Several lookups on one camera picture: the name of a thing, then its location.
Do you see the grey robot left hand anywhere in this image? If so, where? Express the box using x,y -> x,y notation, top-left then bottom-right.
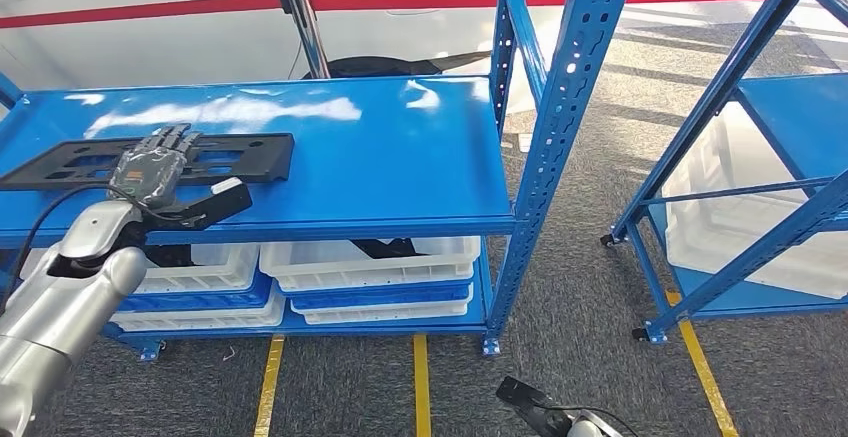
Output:
109,123 -> 203,214

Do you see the black plastic perforated panel part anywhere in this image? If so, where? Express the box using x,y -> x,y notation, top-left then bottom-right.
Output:
0,132 -> 296,192

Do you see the black part inside crate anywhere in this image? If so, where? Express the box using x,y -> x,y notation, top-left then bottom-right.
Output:
144,245 -> 195,268
351,238 -> 420,260

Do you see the blue metal shelf rack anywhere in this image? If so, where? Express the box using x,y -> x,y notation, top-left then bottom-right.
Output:
599,0 -> 848,346
0,0 -> 642,362

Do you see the white car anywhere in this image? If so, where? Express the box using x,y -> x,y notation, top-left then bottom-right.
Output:
0,0 -> 796,91

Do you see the red barrier belt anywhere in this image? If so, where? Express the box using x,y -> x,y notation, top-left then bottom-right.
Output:
0,0 -> 848,30

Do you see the yellow floor tape outline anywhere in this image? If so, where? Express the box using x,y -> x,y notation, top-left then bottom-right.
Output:
253,334 -> 432,437
665,291 -> 740,437

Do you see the large white plastic bin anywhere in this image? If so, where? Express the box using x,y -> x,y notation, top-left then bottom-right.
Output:
662,102 -> 848,300

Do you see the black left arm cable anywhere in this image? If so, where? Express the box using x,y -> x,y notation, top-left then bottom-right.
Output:
0,184 -> 144,316

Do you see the chrome stanchion post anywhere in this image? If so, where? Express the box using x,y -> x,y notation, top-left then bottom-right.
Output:
276,0 -> 333,81

